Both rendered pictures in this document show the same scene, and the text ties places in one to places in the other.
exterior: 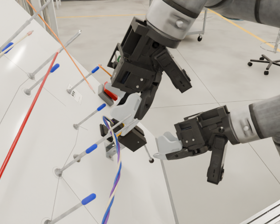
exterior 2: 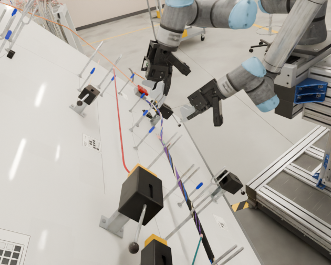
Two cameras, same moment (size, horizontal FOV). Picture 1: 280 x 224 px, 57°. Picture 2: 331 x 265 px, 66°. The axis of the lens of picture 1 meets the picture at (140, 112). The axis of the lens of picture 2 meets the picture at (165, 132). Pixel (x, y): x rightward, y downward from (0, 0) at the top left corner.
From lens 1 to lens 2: 0.37 m
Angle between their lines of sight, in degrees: 2
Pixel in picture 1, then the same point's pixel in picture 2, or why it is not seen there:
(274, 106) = (238, 70)
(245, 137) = (227, 92)
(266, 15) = (216, 23)
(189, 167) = (215, 146)
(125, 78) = (153, 74)
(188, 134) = (196, 100)
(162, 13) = (164, 34)
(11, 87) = not seen: hidden behind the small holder
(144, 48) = (159, 54)
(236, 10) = (203, 23)
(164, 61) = (172, 60)
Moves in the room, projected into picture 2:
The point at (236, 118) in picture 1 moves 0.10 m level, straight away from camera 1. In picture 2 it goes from (220, 83) to (223, 70)
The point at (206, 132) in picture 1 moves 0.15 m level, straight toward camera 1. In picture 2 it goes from (206, 97) to (204, 120)
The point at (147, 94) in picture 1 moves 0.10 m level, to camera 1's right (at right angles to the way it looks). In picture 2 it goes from (167, 79) to (197, 72)
